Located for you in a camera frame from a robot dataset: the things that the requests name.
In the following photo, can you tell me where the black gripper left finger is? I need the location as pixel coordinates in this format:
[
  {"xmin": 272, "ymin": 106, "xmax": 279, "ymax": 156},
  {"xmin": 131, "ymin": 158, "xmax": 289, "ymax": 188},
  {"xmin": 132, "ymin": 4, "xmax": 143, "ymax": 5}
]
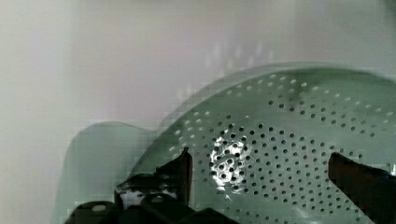
[{"xmin": 114, "ymin": 147, "xmax": 192, "ymax": 209}]

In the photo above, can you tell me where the green plastic strainer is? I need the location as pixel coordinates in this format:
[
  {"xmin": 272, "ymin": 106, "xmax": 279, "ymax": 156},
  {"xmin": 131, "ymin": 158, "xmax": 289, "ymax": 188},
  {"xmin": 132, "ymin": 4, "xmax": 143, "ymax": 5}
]
[{"xmin": 50, "ymin": 63, "xmax": 395, "ymax": 224}]

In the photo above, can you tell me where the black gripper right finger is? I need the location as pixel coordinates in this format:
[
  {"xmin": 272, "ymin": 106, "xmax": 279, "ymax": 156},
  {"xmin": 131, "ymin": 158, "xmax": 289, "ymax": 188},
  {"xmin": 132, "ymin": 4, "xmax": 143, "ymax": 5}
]
[{"xmin": 328, "ymin": 152, "xmax": 396, "ymax": 224}]

